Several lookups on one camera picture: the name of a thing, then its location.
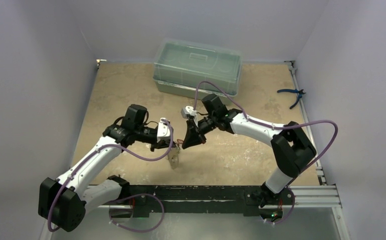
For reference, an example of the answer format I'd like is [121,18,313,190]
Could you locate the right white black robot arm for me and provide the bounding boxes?
[181,93,316,207]

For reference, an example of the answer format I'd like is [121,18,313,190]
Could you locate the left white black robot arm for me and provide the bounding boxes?
[38,104,176,232]

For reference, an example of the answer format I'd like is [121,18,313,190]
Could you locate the clear green plastic storage box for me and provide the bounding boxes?
[153,39,242,104]

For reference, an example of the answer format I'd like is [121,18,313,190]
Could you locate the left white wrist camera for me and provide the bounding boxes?
[156,117,172,142]

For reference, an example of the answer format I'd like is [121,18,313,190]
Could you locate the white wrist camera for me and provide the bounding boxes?
[156,117,172,142]
[181,106,198,127]

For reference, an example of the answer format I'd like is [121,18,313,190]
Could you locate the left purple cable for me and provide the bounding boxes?
[47,119,175,233]

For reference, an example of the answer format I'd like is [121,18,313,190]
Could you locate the purple cable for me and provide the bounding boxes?
[47,119,175,233]
[193,80,339,226]

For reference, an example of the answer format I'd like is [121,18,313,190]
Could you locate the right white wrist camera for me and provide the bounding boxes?
[181,106,198,127]

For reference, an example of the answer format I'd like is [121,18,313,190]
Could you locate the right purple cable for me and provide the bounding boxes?
[193,80,339,226]

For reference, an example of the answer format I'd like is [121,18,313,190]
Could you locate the blue handled pliers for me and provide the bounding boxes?
[277,88,307,110]

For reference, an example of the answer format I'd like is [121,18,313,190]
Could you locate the aluminium frame rail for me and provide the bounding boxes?
[48,184,342,209]

